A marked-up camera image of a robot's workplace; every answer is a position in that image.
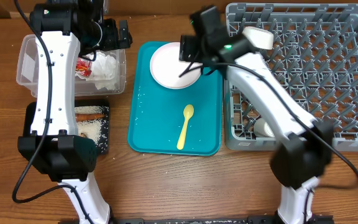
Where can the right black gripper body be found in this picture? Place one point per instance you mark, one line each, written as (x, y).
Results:
(192, 47)

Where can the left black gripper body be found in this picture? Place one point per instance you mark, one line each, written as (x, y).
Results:
(109, 40)

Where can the pink plate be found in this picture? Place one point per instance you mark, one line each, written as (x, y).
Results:
(166, 68)

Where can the white napkin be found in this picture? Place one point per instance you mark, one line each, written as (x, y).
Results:
(103, 72)

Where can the red foil wrapper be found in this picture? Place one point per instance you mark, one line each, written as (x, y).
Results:
(83, 67)

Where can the yellow plastic spoon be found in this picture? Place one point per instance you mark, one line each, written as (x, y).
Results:
(188, 112)

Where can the pale green bowl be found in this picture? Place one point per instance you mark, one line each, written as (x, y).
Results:
(259, 38)

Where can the orange carrot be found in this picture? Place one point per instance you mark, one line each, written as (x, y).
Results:
(88, 117)

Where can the white rice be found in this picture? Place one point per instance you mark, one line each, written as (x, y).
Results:
(94, 129)

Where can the pale green cup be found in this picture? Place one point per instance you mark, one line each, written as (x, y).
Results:
(262, 129)

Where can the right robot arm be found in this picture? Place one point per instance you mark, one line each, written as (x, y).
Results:
(304, 145)

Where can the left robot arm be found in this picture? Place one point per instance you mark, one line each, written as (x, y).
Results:
(64, 32)

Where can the grey dishwasher rack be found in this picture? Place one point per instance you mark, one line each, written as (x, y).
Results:
(314, 57)

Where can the teal plastic tray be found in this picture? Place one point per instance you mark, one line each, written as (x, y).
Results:
(157, 116)

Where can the clear plastic bin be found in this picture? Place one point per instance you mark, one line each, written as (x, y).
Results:
(28, 66)

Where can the black plastic tray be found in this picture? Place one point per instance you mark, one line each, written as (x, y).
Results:
(76, 126)

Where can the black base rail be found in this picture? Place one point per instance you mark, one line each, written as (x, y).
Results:
(197, 221)

